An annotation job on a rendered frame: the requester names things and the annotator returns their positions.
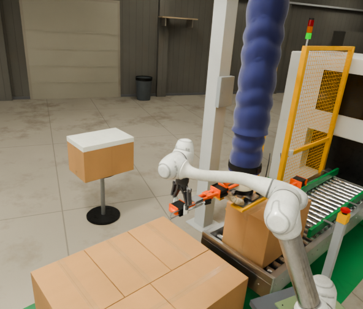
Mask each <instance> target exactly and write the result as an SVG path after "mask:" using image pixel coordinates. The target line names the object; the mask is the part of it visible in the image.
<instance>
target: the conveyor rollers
mask: <svg viewBox="0 0 363 309"><path fill-rule="evenodd" d="M361 191H363V188H361V187H360V186H356V185H354V184H351V183H348V182H346V181H343V180H341V179H338V178H335V177H332V178H330V179H328V180H326V181H325V182H323V183H321V184H320V185H318V186H316V187H314V188H312V189H311V190H309V191H307V192H306V194H307V196H308V198H309V199H310V200H311V204H310V209H309V212H308V216H307V222H306V225H305V229H304V234H303V237H302V241H303V243H304V246H307V245H308V244H309V243H311V242H312V241H314V239H316V238H317V237H319V236H320V235H321V234H322V233H323V232H325V231H326V230H328V229H329V228H330V227H331V226H332V225H331V224H328V225H327V226H326V227H324V228H323V229H321V230H320V231H319V232H317V233H316V234H315V235H314V236H312V237H311V238H308V237H307V233H308V229H309V228H311V227H312V226H314V225H315V224H316V223H318V222H319V221H321V220H322V219H323V218H325V217H326V216H327V215H329V214H330V213H332V212H333V211H334V210H336V209H338V208H339V207H340V206H342V205H343V204H344V203H346V202H347V201H349V200H350V199H351V198H353V197H354V196H355V195H357V194H359V193H360V192H361ZM361 203H363V199H361V200H360V201H359V202H357V203H356V204H358V205H360V204H361ZM355 208H356V205H353V206H352V207H351V208H350V210H351V211H352V210H354V209H355ZM216 238H218V239H219V240H221V241H222V238H223V236H222V235H221V234H217V236H216ZM282 256H283V254H282ZM282 256H280V257H278V258H277V259H276V261H278V262H280V263H281V264H284V263H285V259H284V257H282ZM276 261H273V262H271V263H270V264H269V265H271V266H272V267H274V268H275V269H277V268H279V266H281V264H279V263H278V262H276ZM263 269H264V270H265V271H266V272H268V273H270V274H271V273H272V272H273V271H274V269H273V268H271V267H270V266H266V267H265V268H263Z"/></svg>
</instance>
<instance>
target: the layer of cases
mask: <svg viewBox="0 0 363 309"><path fill-rule="evenodd" d="M31 280H32V288H33V293H34V301H35V306H36V309H243V305H244V301H245V295H246V289H247V284H248V277H247V276H246V275H244V274H243V273H242V272H240V271H239V270H237V269H236V268H235V267H233V266H232V265H230V264H229V263H228V262H226V261H225V260H224V259H222V258H221V257H219V256H218V255H217V254H215V253H214V252H212V251H211V250H210V249H208V248H207V247H206V246H204V245H203V244H201V243H200V242H198V241H197V240H196V239H195V238H193V237H192V236H190V235H189V234H187V233H186V232H185V231H183V230H182V229H180V228H179V227H178V226H176V225H175V224H174V223H172V222H171V221H169V220H168V219H167V218H165V217H164V216H162V217H160V218H158V219H155V220H153V221H150V222H149V223H146V224H143V225H141V226H139V227H136V228H134V229H131V230H130V231H127V232H124V233H122V234H120V235H117V236H115V237H112V238H110V239H108V240H106V241H103V242H101V243H98V244H96V245H94V246H91V247H89V248H87V249H84V251H83V250H82V251H79V252H77V253H75V254H72V255H70V256H68V257H65V258H63V259H60V260H58V261H56V262H53V263H51V264H49V265H46V266H44V267H41V268H39V269H37V270H34V271H32V272H31Z"/></svg>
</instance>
